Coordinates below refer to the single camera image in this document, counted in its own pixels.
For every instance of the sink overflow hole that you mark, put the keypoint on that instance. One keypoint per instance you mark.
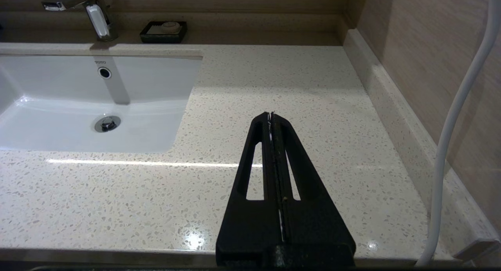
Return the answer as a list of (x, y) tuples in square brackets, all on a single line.
[(104, 73)]

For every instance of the chrome faucet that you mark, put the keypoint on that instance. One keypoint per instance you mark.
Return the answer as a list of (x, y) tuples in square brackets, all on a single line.
[(99, 22)]

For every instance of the white sink basin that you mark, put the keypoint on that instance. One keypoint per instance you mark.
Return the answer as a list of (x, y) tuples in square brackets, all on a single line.
[(58, 122)]

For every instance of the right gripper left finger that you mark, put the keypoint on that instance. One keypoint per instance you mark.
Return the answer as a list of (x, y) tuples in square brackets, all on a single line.
[(256, 224)]

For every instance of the black soap dish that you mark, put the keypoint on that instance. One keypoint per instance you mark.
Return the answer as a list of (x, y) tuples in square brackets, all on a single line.
[(155, 37)]

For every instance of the round beige soap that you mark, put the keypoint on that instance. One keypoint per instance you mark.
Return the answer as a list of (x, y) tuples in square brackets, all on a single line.
[(171, 26)]

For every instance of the chrome sink drain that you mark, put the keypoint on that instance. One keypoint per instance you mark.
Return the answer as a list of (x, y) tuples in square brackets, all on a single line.
[(107, 123)]

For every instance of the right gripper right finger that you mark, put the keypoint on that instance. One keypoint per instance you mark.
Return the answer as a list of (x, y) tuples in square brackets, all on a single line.
[(313, 224)]

